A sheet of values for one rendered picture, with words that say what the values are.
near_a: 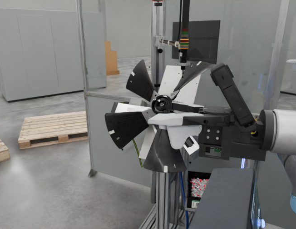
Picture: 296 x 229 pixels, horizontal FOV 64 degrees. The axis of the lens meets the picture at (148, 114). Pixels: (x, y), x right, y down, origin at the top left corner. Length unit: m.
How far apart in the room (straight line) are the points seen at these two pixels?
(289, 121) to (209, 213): 0.25
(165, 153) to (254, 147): 0.84
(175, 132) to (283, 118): 0.17
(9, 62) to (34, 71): 0.55
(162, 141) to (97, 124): 1.44
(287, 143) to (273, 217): 2.00
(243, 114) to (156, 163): 0.85
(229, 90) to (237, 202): 0.27
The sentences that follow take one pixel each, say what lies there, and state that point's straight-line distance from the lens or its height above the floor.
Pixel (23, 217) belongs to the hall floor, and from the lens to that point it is 2.62.
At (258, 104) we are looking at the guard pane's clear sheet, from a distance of 1.98.
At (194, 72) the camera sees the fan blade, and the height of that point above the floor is 1.38.
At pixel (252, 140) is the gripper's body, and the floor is 1.42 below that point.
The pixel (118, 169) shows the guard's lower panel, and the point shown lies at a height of 0.16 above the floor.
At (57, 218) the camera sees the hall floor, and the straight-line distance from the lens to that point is 2.49.
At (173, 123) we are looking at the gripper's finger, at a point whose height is 1.46.
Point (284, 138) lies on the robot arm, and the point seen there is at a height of 1.44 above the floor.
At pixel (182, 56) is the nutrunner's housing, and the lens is 1.24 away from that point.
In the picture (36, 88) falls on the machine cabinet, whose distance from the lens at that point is 6.49.
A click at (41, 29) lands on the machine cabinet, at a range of 6.42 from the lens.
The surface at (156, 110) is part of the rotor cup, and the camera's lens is 1.29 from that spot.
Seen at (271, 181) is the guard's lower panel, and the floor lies 0.45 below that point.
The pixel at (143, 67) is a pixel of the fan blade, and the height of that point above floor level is 1.39.
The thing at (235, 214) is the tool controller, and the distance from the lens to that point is 0.55.
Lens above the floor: 1.60
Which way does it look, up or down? 19 degrees down
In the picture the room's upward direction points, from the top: straight up
